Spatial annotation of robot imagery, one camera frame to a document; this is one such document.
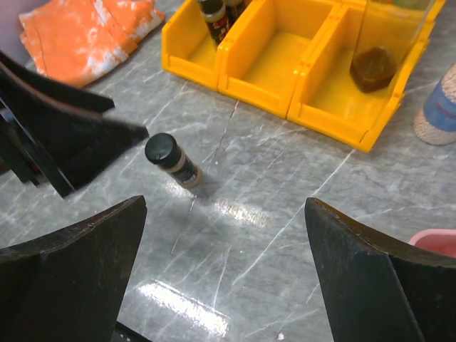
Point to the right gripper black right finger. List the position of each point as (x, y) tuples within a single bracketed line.
[(376, 287)]

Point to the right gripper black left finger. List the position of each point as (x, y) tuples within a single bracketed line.
[(69, 285)]

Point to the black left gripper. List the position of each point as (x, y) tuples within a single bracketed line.
[(68, 145)]

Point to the small black cap shaker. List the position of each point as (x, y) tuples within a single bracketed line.
[(163, 151), (235, 7), (216, 18)]

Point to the white peppercorn jar silver lid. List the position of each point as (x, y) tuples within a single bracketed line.
[(435, 121)]

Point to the glass oil bottle gold spout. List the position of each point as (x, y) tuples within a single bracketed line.
[(388, 31)]

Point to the pink divided organizer tray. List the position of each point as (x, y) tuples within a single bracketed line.
[(440, 241)]

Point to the orange white cloth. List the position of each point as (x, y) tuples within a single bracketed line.
[(78, 42)]

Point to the yellow bin front right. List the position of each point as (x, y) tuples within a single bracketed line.
[(327, 100)]

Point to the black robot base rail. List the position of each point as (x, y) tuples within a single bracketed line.
[(122, 333)]

